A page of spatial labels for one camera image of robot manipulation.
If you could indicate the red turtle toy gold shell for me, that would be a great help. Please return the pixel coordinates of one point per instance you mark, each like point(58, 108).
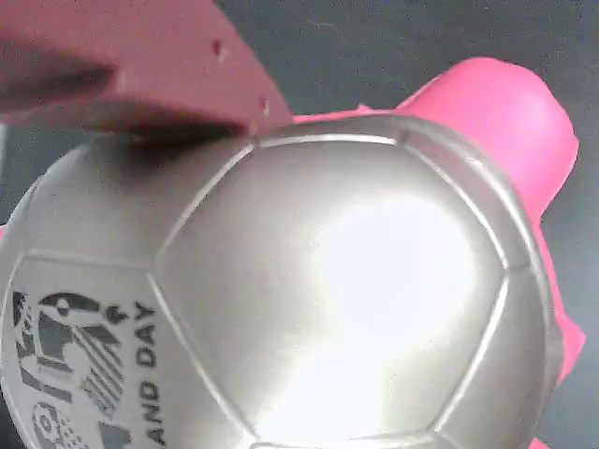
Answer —
point(327, 290)

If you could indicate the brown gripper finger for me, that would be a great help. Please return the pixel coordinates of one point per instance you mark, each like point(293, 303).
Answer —
point(140, 51)

